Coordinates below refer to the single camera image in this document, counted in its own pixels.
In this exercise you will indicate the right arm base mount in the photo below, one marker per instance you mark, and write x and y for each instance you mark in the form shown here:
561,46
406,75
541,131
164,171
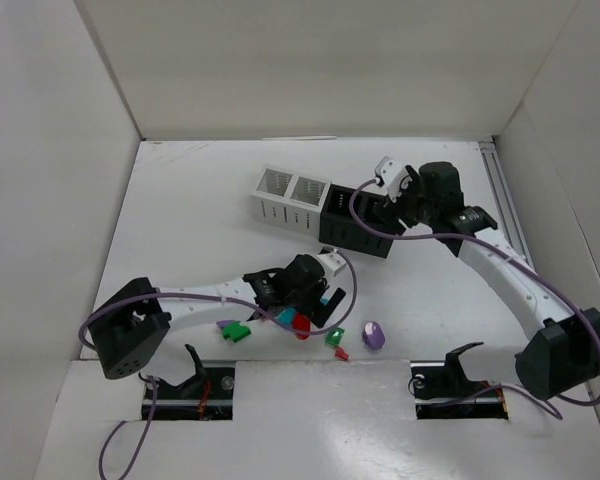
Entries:
442,391

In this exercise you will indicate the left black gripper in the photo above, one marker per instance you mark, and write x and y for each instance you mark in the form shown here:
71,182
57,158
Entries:
318,298

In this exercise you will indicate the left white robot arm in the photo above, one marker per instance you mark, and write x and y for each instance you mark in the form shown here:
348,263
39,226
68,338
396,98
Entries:
128,330

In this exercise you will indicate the small red lego piece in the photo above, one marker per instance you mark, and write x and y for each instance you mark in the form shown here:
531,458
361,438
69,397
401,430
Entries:
341,354

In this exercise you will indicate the green square lego brick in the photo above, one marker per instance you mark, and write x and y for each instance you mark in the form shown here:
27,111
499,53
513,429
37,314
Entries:
334,337

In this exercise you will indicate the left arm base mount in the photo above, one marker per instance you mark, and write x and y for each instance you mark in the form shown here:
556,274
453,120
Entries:
207,395

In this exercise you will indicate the green notched lego brick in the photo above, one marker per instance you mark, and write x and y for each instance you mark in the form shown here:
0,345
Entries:
235,332

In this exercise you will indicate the red oval lego piece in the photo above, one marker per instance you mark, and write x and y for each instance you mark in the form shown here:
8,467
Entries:
302,326

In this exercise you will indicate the white double container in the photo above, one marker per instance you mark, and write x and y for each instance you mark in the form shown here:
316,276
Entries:
289,200

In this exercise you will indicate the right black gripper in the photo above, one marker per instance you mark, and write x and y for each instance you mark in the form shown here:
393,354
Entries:
400,209

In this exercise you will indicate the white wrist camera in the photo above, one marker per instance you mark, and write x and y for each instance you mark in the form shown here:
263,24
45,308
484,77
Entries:
332,263
394,177

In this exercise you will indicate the purple studded lego brick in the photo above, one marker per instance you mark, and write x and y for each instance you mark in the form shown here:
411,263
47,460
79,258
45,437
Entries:
224,323

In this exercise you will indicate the purple oval lego piece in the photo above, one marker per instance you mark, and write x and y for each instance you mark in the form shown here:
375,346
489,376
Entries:
373,336

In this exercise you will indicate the black double container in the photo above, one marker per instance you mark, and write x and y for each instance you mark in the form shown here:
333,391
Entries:
338,228

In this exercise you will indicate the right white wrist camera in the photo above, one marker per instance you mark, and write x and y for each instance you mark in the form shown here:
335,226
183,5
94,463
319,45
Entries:
394,177

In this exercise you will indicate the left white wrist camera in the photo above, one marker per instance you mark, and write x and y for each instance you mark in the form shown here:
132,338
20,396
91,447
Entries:
332,263

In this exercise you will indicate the blue rectangular lego brick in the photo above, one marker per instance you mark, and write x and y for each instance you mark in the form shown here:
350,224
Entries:
287,316

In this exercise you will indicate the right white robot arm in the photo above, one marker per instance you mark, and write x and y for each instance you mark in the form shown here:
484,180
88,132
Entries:
564,341

